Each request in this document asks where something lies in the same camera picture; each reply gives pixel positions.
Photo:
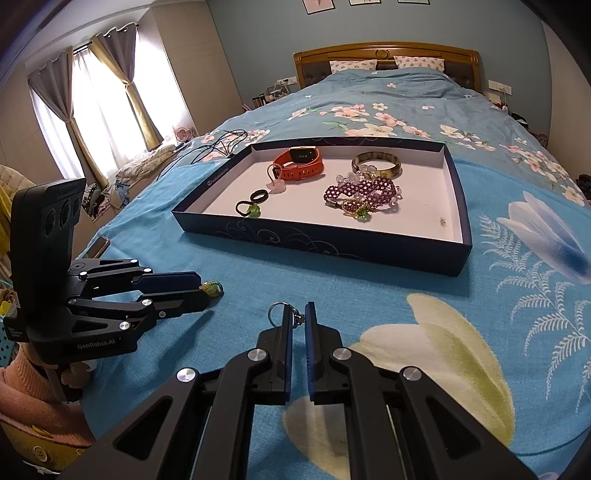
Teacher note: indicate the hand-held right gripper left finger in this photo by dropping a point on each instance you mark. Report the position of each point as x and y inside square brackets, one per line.
[289, 364]

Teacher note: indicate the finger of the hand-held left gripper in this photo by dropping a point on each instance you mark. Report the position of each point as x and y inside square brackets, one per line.
[171, 280]
[180, 302]

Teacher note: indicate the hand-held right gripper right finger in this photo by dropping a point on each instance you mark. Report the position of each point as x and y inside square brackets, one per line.
[310, 350]

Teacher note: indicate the yellow green beaded charm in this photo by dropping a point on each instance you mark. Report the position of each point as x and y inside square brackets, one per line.
[211, 289]

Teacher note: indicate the dark blue shallow box tray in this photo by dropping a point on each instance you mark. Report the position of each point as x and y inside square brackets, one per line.
[300, 217]

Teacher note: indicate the person's left forearm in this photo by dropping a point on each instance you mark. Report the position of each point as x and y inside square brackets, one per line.
[32, 392]

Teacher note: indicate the person's left hand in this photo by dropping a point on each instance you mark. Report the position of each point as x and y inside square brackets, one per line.
[85, 371]

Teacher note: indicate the dark smartphone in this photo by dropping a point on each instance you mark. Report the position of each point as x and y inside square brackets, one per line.
[96, 247]

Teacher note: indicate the cream padded chair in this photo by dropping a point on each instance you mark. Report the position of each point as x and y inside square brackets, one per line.
[8, 207]

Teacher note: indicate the blue perforated basket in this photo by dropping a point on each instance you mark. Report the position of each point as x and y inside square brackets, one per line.
[7, 344]

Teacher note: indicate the pile of bedding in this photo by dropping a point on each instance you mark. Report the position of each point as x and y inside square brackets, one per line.
[138, 170]

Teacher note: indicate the pink desk fan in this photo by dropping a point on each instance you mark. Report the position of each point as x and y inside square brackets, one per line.
[184, 134]

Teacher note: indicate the white sheer curtain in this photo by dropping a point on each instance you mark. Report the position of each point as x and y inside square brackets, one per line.
[101, 120]

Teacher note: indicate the grey gold curtain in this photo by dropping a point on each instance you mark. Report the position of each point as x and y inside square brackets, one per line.
[60, 101]
[134, 92]

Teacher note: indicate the blue flower print blanket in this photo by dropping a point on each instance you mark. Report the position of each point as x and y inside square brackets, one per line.
[461, 286]

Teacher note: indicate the orange wrist watch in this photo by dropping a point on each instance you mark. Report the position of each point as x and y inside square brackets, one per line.
[304, 173]

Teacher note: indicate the yellow garment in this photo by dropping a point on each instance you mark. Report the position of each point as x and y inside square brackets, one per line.
[41, 450]

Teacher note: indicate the green stone bangle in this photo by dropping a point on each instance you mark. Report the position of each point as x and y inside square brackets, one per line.
[390, 173]

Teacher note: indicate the bedside shelf with books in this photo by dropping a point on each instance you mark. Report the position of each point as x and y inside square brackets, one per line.
[268, 98]

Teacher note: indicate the blue floral duvet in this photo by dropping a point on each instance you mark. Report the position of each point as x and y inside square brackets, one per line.
[369, 92]

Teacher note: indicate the white patterned pillow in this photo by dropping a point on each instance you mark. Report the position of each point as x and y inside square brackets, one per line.
[420, 63]
[353, 66]

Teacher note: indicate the wooden bed headboard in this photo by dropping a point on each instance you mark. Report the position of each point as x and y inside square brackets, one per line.
[383, 48]

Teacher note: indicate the dark bedside items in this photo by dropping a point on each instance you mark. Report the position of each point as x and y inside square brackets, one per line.
[528, 127]

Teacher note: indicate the pile of dark clothes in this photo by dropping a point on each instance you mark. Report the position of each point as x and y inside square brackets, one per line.
[584, 189]

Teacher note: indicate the white wall socket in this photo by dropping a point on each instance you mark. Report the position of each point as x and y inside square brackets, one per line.
[286, 81]
[500, 86]

